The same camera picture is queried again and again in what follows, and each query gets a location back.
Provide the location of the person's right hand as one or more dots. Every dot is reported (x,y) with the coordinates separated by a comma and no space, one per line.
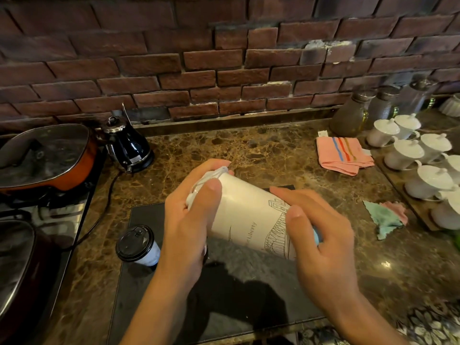
(323,255)

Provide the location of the person's left hand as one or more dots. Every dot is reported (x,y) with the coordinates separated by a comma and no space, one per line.
(181,229)

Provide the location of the person's right thumb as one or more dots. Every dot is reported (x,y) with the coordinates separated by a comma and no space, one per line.
(298,224)

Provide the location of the person's left thumb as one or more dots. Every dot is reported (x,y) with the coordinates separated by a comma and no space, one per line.
(210,192)

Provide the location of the white printed paper cup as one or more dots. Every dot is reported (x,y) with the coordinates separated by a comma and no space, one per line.
(248,215)

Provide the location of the person's right forearm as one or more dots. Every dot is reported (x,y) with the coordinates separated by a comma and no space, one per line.
(363,323)

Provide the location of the person's left forearm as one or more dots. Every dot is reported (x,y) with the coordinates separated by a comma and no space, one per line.
(161,308)

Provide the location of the pink striped cloth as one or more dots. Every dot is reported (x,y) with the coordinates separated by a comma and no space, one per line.
(343,156)

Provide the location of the black rectangular mat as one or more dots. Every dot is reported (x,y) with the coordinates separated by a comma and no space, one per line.
(244,291)

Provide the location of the teal cleaning cloth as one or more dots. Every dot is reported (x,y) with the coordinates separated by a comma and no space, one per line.
(386,224)

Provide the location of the paper cup with black lid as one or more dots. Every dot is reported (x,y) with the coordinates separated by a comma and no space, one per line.
(134,244)

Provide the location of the black electric kettle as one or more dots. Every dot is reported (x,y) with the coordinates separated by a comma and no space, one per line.
(127,147)

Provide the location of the small white paper tag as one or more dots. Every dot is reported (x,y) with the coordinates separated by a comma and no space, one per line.
(322,133)

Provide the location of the small pink cleaning cloth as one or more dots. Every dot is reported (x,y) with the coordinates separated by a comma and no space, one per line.
(399,210)

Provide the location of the wooden tray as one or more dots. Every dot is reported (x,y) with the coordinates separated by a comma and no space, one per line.
(402,179)

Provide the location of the group of white lidded cups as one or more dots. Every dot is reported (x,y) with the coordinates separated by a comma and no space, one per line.
(424,176)

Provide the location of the black glass stove top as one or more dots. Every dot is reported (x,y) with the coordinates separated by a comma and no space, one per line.
(57,226)

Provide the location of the floral patterned cloth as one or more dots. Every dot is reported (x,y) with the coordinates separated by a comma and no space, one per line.
(424,319)

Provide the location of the green object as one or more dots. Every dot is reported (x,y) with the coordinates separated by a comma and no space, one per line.
(456,241)

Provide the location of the red pan with glass lid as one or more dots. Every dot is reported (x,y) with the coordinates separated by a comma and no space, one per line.
(43,158)

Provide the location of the white ribbed dish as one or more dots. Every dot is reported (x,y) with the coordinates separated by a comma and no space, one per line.
(452,105)

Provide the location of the dark red pot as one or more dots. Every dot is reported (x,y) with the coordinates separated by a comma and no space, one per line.
(18,269)

